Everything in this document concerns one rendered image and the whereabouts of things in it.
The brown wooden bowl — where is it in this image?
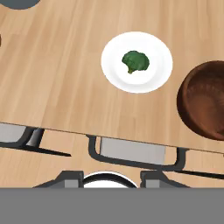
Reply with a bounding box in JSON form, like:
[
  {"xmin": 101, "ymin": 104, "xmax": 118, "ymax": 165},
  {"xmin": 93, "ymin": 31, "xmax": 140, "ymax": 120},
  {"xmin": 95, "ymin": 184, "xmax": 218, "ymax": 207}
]
[{"xmin": 176, "ymin": 59, "xmax": 224, "ymax": 142}]

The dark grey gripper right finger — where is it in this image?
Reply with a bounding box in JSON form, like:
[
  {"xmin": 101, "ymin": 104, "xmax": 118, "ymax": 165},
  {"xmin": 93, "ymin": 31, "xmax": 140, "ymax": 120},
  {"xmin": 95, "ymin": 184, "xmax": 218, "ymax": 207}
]
[{"xmin": 139, "ymin": 170, "xmax": 191, "ymax": 189}]

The green broccoli floret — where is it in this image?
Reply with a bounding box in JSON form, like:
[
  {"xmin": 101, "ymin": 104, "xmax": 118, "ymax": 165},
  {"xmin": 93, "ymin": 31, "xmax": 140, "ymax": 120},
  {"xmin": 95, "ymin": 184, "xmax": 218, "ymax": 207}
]
[{"xmin": 121, "ymin": 50, "xmax": 151, "ymax": 75}]

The grey stool with dark frame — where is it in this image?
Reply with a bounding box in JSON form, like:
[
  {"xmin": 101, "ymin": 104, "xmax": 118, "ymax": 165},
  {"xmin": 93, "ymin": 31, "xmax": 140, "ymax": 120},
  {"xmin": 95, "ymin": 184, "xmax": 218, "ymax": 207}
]
[
  {"xmin": 0, "ymin": 122, "xmax": 73, "ymax": 158},
  {"xmin": 87, "ymin": 134, "xmax": 224, "ymax": 180}
]

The white round plate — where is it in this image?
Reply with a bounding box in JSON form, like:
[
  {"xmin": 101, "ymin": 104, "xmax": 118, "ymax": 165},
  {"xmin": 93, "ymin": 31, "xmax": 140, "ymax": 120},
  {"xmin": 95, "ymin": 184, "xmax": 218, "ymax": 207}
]
[{"xmin": 101, "ymin": 31, "xmax": 174, "ymax": 95}]

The grey round dish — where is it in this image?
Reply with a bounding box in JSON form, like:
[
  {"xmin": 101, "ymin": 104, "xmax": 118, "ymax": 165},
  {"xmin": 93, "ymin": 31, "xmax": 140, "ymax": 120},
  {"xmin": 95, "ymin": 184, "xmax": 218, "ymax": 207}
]
[{"xmin": 0, "ymin": 0, "xmax": 42, "ymax": 11}]

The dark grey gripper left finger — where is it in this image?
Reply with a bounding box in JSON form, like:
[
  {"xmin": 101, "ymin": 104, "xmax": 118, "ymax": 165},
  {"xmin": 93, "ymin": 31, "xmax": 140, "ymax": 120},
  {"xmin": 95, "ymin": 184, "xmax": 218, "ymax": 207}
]
[{"xmin": 32, "ymin": 171, "xmax": 85, "ymax": 189}]

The white round thing black rim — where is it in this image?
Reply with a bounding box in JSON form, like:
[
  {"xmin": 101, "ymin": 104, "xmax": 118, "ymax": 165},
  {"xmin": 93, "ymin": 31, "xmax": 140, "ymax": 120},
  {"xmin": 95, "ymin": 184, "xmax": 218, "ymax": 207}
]
[{"xmin": 82, "ymin": 171, "xmax": 139, "ymax": 189}]

